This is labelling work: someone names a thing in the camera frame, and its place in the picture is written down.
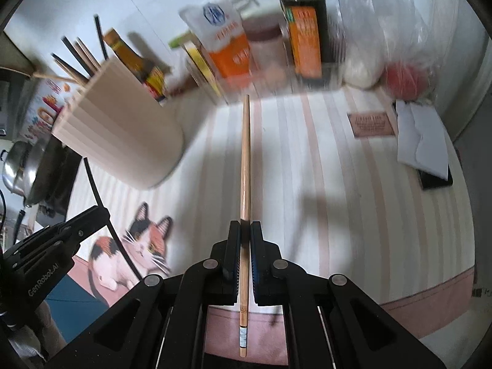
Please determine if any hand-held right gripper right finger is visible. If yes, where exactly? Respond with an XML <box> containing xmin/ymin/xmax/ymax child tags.
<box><xmin>251</xmin><ymin>221</ymin><xmax>446</xmax><ymax>369</ymax></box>

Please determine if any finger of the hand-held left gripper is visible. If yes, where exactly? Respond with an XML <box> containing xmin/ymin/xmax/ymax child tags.
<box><xmin>2</xmin><ymin>205</ymin><xmax>110</xmax><ymax>273</ymax></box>

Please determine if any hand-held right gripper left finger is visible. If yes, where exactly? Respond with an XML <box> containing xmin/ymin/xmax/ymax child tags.
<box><xmin>46</xmin><ymin>220</ymin><xmax>241</xmax><ymax>369</ymax></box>

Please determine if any light wooden chopstick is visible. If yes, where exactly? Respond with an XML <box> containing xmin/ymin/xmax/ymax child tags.
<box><xmin>237</xmin><ymin>94</ymin><xmax>252</xmax><ymax>358</ymax></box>

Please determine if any beige chopstick holder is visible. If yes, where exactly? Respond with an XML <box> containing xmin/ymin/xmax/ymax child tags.
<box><xmin>51</xmin><ymin>58</ymin><xmax>184</xmax><ymax>190</ymax></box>

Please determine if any black pan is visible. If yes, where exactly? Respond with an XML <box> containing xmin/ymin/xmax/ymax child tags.
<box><xmin>23</xmin><ymin>142</ymin><xmax>81</xmax><ymax>216</ymax></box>

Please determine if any steel pot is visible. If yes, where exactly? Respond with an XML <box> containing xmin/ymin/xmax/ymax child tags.
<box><xmin>0</xmin><ymin>138</ymin><xmax>54</xmax><ymax>200</ymax></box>

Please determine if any striped tablecloth with cat print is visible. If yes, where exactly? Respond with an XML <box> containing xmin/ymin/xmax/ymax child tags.
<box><xmin>46</xmin><ymin>81</ymin><xmax>479</xmax><ymax>366</ymax></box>

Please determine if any colourful printed box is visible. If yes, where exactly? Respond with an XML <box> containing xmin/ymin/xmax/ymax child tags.
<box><xmin>25</xmin><ymin>79</ymin><xmax>83</xmax><ymax>143</ymax></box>

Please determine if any brown label patch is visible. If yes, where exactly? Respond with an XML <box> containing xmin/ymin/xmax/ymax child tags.
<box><xmin>347</xmin><ymin>111</ymin><xmax>397</xmax><ymax>138</ymax></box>

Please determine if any brown sauce bottle yellow label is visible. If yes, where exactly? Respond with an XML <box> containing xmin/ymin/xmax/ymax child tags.
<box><xmin>103</xmin><ymin>28</ymin><xmax>168</xmax><ymax>102</ymax></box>

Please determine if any clear plastic organizer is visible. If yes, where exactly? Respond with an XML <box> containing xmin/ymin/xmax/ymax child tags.
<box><xmin>169</xmin><ymin>34</ymin><xmax>347</xmax><ymax>104</ymax></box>

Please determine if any black phone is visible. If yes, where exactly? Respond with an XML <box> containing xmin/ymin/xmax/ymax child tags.
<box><xmin>419</xmin><ymin>161</ymin><xmax>454</xmax><ymax>191</ymax></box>

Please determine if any yellow box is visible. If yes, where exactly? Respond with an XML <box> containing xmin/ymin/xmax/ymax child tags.
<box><xmin>171</xmin><ymin>33</ymin><xmax>227</xmax><ymax>102</ymax></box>

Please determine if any white paper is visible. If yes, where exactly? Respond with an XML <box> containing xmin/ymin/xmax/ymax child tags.
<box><xmin>396</xmin><ymin>100</ymin><xmax>450</xmax><ymax>179</ymax></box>

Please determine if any orange and white packet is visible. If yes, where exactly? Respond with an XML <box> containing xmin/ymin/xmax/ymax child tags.
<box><xmin>179</xmin><ymin>2</ymin><xmax>254</xmax><ymax>85</ymax></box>

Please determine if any white bag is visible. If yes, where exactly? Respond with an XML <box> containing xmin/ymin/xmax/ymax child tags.
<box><xmin>342</xmin><ymin>46</ymin><xmax>389</xmax><ymax>89</ymax></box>

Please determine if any dark soy sauce bottle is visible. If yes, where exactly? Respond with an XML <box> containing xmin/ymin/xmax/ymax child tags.
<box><xmin>279</xmin><ymin>0</ymin><xmax>333</xmax><ymax>81</ymax></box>

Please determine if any jar with dark red lid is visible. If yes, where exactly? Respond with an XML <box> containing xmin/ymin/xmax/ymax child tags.
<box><xmin>242</xmin><ymin>8</ymin><xmax>293</xmax><ymax>77</ymax></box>

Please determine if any red round item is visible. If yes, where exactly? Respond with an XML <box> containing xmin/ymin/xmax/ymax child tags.
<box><xmin>384</xmin><ymin>61</ymin><xmax>429</xmax><ymax>97</ymax></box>

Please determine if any clear plastic bag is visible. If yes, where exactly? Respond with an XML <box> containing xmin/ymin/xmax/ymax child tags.
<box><xmin>331</xmin><ymin>0</ymin><xmax>442</xmax><ymax>101</ymax></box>

